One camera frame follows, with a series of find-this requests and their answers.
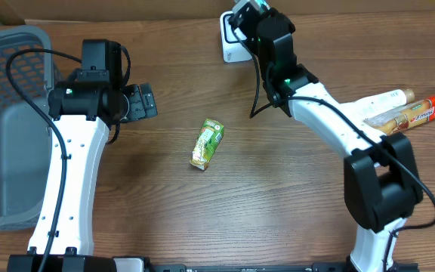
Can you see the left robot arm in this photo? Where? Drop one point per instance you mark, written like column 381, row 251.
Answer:
column 94, row 99

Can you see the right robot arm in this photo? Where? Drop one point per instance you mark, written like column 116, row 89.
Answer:
column 381, row 186

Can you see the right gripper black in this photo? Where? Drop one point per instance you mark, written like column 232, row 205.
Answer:
column 269, row 12

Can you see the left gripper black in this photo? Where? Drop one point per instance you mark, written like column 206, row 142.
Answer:
column 142, row 108

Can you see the green tea carton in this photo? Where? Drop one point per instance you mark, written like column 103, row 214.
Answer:
column 210, row 136

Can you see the orange spaghetti packet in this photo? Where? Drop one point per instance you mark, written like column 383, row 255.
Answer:
column 404, row 117

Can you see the white barcode scanner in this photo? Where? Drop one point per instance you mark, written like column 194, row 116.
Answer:
column 233, row 51

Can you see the grey plastic shopping basket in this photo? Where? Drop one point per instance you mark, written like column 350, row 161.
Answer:
column 25, row 138

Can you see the cardboard back panel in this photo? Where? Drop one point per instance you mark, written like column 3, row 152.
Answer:
column 14, row 12

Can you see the teal snack packet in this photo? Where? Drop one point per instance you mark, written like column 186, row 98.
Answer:
column 262, row 4

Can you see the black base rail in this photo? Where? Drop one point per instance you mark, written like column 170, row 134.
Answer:
column 240, row 268

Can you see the white tube gold cap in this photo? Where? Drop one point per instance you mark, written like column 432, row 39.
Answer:
column 374, row 105

